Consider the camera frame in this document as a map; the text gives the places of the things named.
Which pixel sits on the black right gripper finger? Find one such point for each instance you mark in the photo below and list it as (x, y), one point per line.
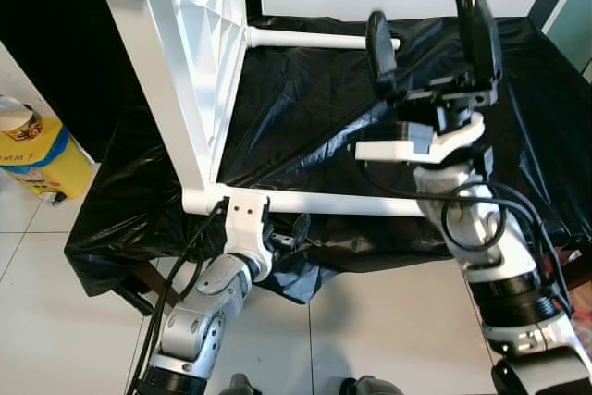
(477, 30)
(380, 53)

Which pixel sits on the white plastic children table top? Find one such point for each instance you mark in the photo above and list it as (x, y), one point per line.
(176, 71)

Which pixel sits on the white plastic table leg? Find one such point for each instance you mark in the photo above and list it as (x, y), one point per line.
(324, 203)
(314, 39)

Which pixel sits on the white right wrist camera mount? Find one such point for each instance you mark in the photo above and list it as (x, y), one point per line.
(407, 147)

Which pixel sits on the grey robot right leg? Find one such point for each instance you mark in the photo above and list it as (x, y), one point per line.
(370, 386)

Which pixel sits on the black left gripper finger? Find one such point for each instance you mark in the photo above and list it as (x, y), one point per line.
(267, 210)
(301, 228)

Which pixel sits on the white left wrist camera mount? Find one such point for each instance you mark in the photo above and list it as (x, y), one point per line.
(245, 228)

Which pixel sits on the pink patterned bag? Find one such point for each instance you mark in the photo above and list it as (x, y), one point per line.
(581, 321)

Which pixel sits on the yellow cardboard box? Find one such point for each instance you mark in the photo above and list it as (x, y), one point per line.
(46, 166)

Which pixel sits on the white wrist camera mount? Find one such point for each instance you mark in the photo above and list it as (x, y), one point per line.
(245, 228)
(407, 147)

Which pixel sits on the dark grey door frame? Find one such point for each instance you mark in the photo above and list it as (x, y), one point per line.
(550, 11)

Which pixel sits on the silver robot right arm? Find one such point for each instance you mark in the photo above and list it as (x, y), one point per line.
(495, 247)

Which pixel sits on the black shiny table cloth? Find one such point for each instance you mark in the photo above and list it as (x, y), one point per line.
(314, 99)

